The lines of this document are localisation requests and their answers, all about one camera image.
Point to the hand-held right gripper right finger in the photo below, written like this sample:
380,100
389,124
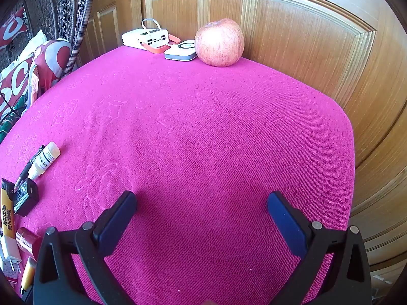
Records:
286,222

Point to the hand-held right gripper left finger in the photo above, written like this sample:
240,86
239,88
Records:
119,222

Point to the black charger cube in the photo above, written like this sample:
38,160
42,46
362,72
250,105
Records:
27,198

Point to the small white bottle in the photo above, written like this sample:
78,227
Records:
44,160

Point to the red apple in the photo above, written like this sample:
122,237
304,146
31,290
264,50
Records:
219,43

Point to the red metal lighter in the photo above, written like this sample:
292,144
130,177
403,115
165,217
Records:
28,240

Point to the orange yellow tube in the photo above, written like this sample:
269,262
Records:
28,274

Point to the black pen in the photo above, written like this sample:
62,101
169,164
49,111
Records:
37,154

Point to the yellow lighter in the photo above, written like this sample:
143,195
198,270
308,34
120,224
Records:
7,209

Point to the white charger plug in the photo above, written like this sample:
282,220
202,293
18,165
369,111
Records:
9,249

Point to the magenta table cloth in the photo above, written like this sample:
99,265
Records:
206,133

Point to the green patterned cloth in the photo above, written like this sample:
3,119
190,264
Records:
12,114

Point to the plaid striped cushion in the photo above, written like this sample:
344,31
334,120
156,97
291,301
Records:
33,79

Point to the white pillow with red print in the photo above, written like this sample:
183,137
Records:
16,79

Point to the red white patterned cushion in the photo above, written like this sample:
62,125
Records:
52,57

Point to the white square device grey base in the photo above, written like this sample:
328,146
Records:
179,52

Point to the wooden panelled door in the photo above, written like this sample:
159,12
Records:
286,38

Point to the wicker hanging chair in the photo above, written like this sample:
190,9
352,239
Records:
79,22

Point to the red cushion with white print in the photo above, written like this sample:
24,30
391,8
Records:
12,27

